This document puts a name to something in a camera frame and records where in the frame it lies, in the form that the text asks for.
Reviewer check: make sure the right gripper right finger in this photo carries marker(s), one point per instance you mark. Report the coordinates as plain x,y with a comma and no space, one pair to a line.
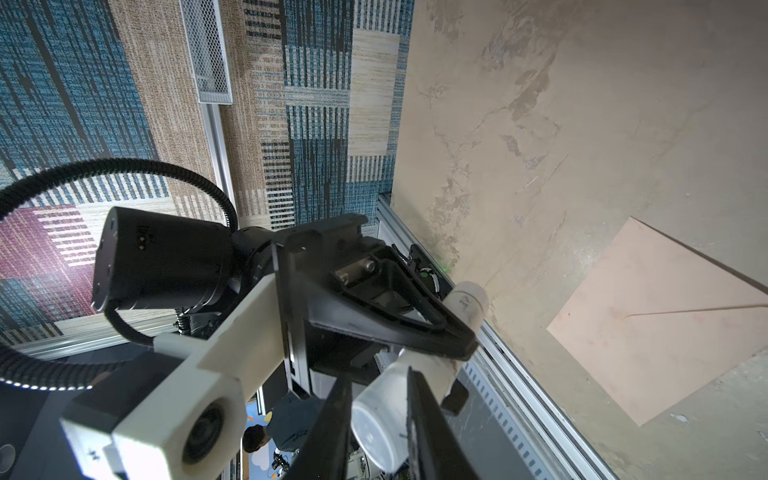
434,453

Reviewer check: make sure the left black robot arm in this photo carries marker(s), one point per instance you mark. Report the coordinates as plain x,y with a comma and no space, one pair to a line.
147,260

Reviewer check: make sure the white glue stick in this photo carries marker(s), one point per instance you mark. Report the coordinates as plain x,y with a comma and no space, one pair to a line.
398,419

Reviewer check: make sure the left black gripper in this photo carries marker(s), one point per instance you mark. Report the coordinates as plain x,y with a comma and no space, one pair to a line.
343,296

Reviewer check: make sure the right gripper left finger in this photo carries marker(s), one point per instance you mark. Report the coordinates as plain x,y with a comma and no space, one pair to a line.
326,451

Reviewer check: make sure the pale pink envelope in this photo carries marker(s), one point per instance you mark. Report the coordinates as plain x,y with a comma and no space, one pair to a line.
654,322

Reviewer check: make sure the aluminium mounting rail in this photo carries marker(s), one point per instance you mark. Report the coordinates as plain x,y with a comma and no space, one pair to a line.
511,428

